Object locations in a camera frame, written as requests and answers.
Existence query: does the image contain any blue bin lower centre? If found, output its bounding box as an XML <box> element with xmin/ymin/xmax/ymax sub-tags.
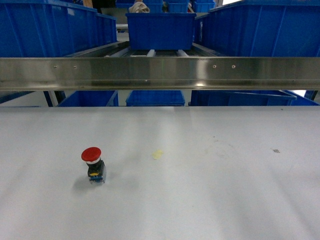
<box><xmin>125</xmin><ymin>90</ymin><xmax>185</xmax><ymax>107</ymax></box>

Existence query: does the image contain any red mushroom push button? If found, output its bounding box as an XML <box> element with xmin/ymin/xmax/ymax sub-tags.
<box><xmin>81</xmin><ymin>146</ymin><xmax>106</xmax><ymax>184</ymax></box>

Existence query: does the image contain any large blue bin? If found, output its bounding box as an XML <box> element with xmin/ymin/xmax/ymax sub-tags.
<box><xmin>0</xmin><ymin>0</ymin><xmax>117</xmax><ymax>58</ymax></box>
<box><xmin>194</xmin><ymin>0</ymin><xmax>320</xmax><ymax>57</ymax></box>

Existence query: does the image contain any stainless steel shelf rail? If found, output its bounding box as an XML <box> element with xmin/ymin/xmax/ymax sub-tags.
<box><xmin>0</xmin><ymin>56</ymin><xmax>320</xmax><ymax>91</ymax></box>

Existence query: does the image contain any large blue bin upper left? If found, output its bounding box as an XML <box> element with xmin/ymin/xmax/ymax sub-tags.
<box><xmin>0</xmin><ymin>0</ymin><xmax>117</xmax><ymax>58</ymax></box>

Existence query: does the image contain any large blue bin upper right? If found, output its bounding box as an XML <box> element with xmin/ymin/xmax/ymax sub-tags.
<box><xmin>194</xmin><ymin>0</ymin><xmax>320</xmax><ymax>57</ymax></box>

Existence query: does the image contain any blue bin upper centre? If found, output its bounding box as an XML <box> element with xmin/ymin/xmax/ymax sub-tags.
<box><xmin>126</xmin><ymin>13</ymin><xmax>196</xmax><ymax>51</ymax></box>

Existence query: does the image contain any blue bin lower left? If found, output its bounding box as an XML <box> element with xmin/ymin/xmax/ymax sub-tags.
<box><xmin>58</xmin><ymin>90</ymin><xmax>119</xmax><ymax>107</ymax></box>

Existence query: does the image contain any blue bin lower right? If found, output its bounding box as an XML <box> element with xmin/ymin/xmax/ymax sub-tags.
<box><xmin>188</xmin><ymin>90</ymin><xmax>297</xmax><ymax>107</ymax></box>

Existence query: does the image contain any beige cloth in background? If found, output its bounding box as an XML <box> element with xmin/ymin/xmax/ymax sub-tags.
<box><xmin>128</xmin><ymin>0</ymin><xmax>150</xmax><ymax>13</ymax></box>

